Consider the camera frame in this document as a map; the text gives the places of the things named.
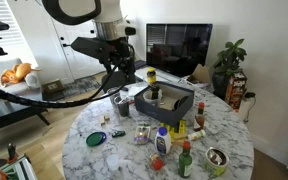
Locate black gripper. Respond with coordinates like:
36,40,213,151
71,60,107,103
108,39,137,83

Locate green small object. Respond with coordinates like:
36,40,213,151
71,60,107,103
111,130,127,139

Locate green round lid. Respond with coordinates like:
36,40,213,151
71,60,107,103
85,131,106,148

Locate yellow lid vitamin bottle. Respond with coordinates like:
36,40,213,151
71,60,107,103
146,67,158,85

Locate white cup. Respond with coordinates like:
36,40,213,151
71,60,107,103
142,89,163,108

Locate dark plastic cup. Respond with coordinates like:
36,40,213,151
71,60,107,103
114,95,131,118

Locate clear plastic cup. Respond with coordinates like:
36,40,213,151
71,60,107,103
106,153,121,172

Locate dark grey laptop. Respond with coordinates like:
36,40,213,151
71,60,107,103
133,59,148,70

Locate black office chair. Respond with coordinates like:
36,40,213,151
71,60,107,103
101,69,137,94

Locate white paper sheet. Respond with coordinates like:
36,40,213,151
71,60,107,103
123,81,151,98

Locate silver tin can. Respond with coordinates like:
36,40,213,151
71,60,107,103
106,86,122,108

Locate black yellow bottle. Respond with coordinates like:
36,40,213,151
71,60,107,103
149,84,161,100

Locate white television stand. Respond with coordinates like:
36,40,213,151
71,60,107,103
133,64,215,93

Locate white panel door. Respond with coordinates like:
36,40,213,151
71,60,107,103
50,18,105,83

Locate grey rug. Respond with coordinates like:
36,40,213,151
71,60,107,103
62,75,102,98

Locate navy cardboard box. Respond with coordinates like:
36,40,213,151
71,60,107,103
133,81,196,128

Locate black flat screen television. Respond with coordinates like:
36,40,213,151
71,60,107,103
145,23,214,78

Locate black round object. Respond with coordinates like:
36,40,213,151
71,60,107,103
172,95,190,112

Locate purple top snack pouch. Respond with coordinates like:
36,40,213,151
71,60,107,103
133,124,152,146

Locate open cardboard box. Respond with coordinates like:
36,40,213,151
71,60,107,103
185,63,212,85

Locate small cardboard floor box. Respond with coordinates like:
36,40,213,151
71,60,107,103
41,78,66,95

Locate yellow package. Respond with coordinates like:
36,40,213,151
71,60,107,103
159,119,188,140

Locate white bottle blue cap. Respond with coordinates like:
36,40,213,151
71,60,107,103
154,126,172,156

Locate brown sauce bottle red cap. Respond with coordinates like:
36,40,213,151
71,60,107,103
193,101,206,132

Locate small white bottle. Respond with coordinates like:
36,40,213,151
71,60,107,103
187,129,207,142

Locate small jar red cap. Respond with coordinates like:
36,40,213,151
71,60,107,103
149,152,165,172

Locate green potted plant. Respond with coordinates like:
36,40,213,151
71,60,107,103
212,38,248,99

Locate orange plush toy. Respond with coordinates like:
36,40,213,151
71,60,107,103
0,62,42,88

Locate green glass bottle red cap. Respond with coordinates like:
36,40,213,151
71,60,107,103
178,140,194,179

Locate orange game box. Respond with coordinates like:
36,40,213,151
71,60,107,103
224,71,248,113

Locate dark coffee table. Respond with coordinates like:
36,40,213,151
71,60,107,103
0,87,51,135

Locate white floor device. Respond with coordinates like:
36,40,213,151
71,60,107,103
237,96,257,124

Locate black power adapter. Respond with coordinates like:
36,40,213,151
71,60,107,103
243,91,257,100

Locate open green tin can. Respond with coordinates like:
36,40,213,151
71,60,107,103
204,146,230,178

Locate white window blinds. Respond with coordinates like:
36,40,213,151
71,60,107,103
0,0,23,51

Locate black tool red band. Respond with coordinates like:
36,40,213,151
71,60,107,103
6,142,18,164

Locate green white striped box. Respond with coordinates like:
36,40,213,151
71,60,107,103
0,153,38,180

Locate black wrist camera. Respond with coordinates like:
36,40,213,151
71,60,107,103
71,36,117,63

